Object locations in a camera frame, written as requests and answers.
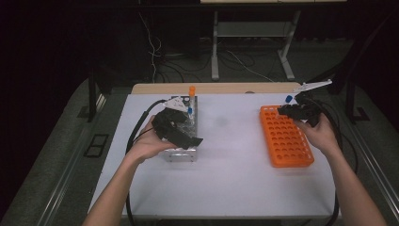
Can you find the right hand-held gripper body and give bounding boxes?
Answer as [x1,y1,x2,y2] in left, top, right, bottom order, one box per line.
[292,79,333,128]

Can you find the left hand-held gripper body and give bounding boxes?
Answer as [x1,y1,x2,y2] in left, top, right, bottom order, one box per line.
[152,95,191,139]

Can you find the silver metal test tube rack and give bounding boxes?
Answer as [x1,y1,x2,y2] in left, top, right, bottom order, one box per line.
[161,94,200,163]

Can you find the orange-capped clear test tube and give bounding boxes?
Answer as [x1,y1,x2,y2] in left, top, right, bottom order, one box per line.
[188,85,197,109]

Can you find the orange plastic test tube rack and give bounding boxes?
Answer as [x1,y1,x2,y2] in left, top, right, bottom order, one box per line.
[259,105,315,169]

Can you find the person's left hand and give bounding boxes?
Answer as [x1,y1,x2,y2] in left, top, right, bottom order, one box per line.
[125,114,177,165]

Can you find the person's right hand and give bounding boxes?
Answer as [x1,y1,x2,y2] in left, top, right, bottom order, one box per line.
[294,113,343,158]

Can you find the black metal stand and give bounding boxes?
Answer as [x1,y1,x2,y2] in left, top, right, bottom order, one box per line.
[302,12,399,125]

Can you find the light wooden table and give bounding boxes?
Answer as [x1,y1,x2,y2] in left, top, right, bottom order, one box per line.
[131,82,305,95]

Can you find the left hand-held gripper black cable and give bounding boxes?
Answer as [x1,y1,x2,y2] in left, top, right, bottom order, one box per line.
[125,98,168,226]

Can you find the black floor cables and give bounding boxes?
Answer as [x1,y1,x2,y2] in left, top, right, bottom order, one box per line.
[154,53,217,83]

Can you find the white floor cable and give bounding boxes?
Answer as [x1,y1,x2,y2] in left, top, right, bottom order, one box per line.
[225,50,276,83]

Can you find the thin white hanging cable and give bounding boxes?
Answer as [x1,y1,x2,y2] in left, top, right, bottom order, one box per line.
[137,12,163,83]

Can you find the black rectangular floor frame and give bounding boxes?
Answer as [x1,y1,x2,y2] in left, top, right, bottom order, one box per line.
[83,134,110,158]

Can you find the grey metal desk frame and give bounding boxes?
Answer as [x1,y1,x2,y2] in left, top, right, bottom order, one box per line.
[200,0,347,82]

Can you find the metal floor rail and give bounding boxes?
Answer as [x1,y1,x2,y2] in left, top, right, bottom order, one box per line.
[344,121,399,218]
[37,93,107,226]

